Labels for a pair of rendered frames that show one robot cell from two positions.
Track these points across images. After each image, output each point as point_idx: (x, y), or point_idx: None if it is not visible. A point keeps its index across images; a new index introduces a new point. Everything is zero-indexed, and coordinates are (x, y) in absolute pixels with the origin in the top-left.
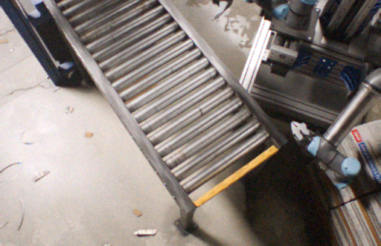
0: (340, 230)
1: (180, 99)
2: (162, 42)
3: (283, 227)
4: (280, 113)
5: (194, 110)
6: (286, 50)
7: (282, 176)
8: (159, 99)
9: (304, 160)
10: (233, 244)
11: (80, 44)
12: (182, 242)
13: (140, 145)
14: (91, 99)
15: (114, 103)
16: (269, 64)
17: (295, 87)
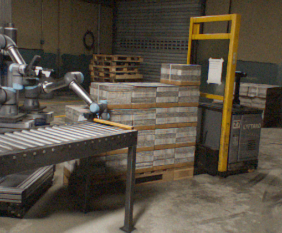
0: (116, 162)
1: None
2: (25, 133)
3: (115, 199)
4: (36, 190)
5: (77, 129)
6: (29, 121)
7: (80, 200)
8: (71, 135)
9: (67, 194)
10: (133, 212)
11: (25, 148)
12: (141, 229)
13: (104, 136)
14: None
15: (78, 140)
16: None
17: (19, 178)
